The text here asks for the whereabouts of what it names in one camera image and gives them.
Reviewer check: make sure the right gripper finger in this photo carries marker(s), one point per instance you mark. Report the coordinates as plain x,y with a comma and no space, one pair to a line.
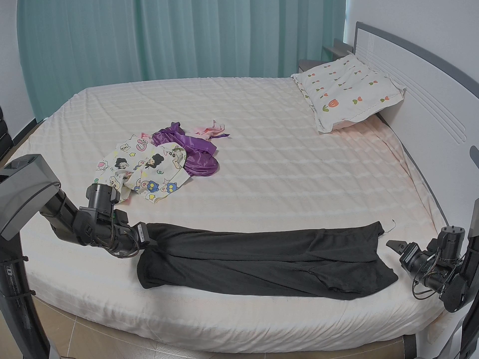
398,246

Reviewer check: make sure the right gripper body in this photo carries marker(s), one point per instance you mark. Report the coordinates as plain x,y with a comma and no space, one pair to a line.
413,260

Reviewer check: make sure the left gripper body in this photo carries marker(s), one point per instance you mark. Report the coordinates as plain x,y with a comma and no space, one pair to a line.
136,239

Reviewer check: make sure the black T-shirt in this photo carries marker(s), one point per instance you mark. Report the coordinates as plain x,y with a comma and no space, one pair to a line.
262,264

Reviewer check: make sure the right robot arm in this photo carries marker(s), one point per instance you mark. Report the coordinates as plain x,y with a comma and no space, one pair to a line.
458,279

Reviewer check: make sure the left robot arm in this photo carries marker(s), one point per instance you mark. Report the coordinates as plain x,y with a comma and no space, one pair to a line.
26,193

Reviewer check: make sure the bed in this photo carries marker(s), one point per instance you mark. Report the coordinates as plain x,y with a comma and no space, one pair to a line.
262,133

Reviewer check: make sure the white printed pyjama garment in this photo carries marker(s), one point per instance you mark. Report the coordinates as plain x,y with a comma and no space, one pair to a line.
149,170

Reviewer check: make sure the purple garment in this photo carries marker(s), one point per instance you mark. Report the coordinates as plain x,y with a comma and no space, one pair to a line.
198,155

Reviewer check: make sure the pink garment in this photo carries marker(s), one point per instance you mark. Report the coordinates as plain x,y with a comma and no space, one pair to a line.
209,130

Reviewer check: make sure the white printed pillow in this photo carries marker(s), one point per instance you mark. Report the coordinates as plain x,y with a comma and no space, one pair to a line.
348,88

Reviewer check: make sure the grey bedside table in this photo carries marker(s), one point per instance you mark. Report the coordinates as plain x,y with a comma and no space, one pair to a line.
318,62

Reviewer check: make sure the blue-green curtain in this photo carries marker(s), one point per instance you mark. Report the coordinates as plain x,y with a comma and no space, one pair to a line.
149,24

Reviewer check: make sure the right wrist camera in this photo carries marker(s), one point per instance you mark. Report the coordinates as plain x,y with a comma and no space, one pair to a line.
433,245

